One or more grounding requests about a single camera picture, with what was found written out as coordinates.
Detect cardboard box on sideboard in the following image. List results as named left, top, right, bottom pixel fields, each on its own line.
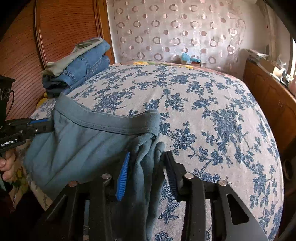
left=259, top=58, right=281, bottom=75

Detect teal grey cotton shorts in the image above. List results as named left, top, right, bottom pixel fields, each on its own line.
left=23, top=94, right=165, bottom=240

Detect colourful floral blanket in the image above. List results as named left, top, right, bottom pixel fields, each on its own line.
left=121, top=60, right=225, bottom=74

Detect wooden wardrobe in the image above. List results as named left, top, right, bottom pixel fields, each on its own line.
left=1, top=1, right=111, bottom=119

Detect folded grey-green garment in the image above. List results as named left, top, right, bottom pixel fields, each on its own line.
left=42, top=38, right=103, bottom=77

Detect wooden sideboard cabinet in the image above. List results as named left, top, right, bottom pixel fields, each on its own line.
left=243, top=59, right=296, bottom=161

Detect left hand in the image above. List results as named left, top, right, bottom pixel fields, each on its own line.
left=1, top=149, right=16, bottom=183

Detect folded blue jeans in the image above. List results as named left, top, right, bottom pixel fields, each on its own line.
left=42, top=40, right=110, bottom=97

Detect window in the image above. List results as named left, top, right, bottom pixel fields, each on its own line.
left=288, top=34, right=296, bottom=76

